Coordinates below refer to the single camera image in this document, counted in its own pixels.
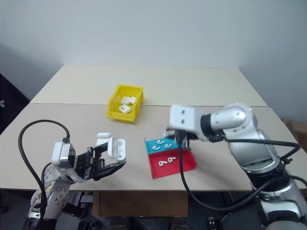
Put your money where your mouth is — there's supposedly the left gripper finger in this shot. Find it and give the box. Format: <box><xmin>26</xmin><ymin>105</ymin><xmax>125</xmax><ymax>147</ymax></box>
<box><xmin>92</xmin><ymin>141</ymin><xmax>110</xmax><ymax>156</ymax></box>
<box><xmin>93</xmin><ymin>161</ymin><xmax>127</xmax><ymax>182</ymax></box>

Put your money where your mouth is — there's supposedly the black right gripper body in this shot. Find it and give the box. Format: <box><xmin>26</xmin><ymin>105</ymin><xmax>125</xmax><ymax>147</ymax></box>
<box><xmin>164</xmin><ymin>128</ymin><xmax>195</xmax><ymax>145</ymax></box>

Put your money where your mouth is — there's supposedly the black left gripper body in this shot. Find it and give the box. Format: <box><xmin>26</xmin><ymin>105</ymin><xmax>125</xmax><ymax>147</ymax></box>
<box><xmin>69</xmin><ymin>146</ymin><xmax>106</xmax><ymax>181</ymax></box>

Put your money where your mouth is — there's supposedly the yellow plastic bin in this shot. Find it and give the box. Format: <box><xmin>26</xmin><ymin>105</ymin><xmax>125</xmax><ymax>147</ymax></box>
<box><xmin>106</xmin><ymin>84</ymin><xmax>145</xmax><ymax>123</ymax></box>

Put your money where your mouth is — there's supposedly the blue and red divided tray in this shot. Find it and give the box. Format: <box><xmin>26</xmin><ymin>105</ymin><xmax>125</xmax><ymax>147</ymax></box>
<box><xmin>143</xmin><ymin>137</ymin><xmax>198</xmax><ymax>180</ymax></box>

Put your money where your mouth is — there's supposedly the brown panel under table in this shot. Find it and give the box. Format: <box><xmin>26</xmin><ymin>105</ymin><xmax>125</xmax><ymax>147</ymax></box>
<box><xmin>93</xmin><ymin>191</ymin><xmax>189</xmax><ymax>218</ymax></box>

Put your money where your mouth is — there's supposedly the dark rounded shape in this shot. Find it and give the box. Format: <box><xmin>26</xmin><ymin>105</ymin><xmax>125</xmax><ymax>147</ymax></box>
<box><xmin>106</xmin><ymin>216</ymin><xmax>135</xmax><ymax>230</ymax></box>
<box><xmin>205</xmin><ymin>216</ymin><xmax>217</xmax><ymax>230</ymax></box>
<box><xmin>168</xmin><ymin>216</ymin><xmax>190</xmax><ymax>230</ymax></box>

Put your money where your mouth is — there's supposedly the black object with white logo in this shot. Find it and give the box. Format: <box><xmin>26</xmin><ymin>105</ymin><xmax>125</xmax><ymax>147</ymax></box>
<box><xmin>0</xmin><ymin>72</ymin><xmax>31</xmax><ymax>135</ymax></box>

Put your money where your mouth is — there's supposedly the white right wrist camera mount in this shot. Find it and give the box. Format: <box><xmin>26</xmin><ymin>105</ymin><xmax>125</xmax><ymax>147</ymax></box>
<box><xmin>167</xmin><ymin>103</ymin><xmax>202</xmax><ymax>135</ymax></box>

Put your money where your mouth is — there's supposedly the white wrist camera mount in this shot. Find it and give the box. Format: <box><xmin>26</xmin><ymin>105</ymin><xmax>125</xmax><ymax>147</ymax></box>
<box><xmin>51</xmin><ymin>141</ymin><xmax>77</xmax><ymax>166</ymax></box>
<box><xmin>167</xmin><ymin>103</ymin><xmax>202</xmax><ymax>135</ymax></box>

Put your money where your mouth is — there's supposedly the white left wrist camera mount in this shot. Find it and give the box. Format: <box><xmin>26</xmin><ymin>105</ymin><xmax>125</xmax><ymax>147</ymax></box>
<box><xmin>51</xmin><ymin>141</ymin><xmax>77</xmax><ymax>166</ymax></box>

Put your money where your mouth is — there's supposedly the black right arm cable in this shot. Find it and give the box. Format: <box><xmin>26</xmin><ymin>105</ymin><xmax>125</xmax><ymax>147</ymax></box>
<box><xmin>177</xmin><ymin>135</ymin><xmax>302</xmax><ymax>212</ymax></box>

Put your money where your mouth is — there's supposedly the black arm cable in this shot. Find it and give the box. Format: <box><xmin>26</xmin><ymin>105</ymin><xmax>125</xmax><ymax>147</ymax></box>
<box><xmin>18</xmin><ymin>119</ymin><xmax>71</xmax><ymax>218</ymax></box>
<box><xmin>177</xmin><ymin>135</ymin><xmax>302</xmax><ymax>212</ymax></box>

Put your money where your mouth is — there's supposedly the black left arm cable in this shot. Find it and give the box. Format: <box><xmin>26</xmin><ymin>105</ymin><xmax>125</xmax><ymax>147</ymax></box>
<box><xmin>18</xmin><ymin>119</ymin><xmax>71</xmax><ymax>218</ymax></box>

